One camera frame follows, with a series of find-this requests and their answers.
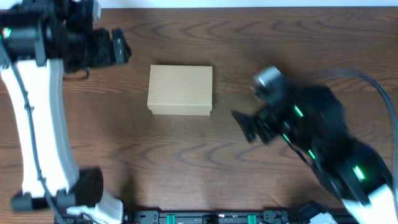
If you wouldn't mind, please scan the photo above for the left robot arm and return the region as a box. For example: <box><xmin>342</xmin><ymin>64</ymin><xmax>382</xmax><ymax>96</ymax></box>
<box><xmin>1</xmin><ymin>0</ymin><xmax>131</xmax><ymax>223</ymax></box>

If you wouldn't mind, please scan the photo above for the brown cardboard box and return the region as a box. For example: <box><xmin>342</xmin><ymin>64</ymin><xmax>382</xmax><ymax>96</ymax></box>
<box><xmin>147</xmin><ymin>65</ymin><xmax>213</xmax><ymax>116</ymax></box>

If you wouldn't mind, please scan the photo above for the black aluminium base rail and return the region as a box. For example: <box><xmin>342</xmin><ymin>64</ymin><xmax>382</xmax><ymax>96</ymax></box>
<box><xmin>121</xmin><ymin>201</ymin><xmax>357</xmax><ymax>224</ymax></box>

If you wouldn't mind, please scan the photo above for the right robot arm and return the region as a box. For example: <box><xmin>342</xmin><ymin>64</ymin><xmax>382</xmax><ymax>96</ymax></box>
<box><xmin>231</xmin><ymin>86</ymin><xmax>397</xmax><ymax>223</ymax></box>

